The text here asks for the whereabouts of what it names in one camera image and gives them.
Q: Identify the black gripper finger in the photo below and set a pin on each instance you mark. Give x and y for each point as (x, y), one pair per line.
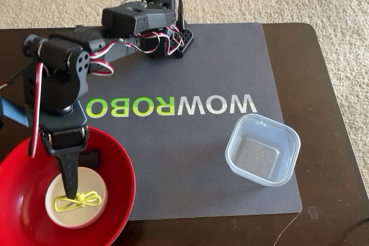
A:
(69, 171)

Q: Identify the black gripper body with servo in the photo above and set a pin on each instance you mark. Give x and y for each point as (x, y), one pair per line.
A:
(64, 137)

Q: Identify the black plastic grip piece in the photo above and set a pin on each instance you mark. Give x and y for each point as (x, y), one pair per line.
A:
(90, 158)

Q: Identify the small white ceramic bowl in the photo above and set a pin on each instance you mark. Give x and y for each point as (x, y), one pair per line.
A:
(92, 182)

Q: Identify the clear square plastic container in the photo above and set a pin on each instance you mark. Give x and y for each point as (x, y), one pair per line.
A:
(253, 153)

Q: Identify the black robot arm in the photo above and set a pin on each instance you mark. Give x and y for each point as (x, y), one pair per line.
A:
(124, 18)

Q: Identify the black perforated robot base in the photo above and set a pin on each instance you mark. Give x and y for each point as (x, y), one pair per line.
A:
(184, 38)

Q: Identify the large red bowl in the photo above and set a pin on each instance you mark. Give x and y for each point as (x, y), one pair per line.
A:
(121, 177)

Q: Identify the grey WOWROBO mat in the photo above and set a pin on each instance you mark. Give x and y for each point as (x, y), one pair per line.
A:
(187, 148)

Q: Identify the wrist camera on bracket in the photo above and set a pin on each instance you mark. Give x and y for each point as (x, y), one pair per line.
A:
(13, 110)

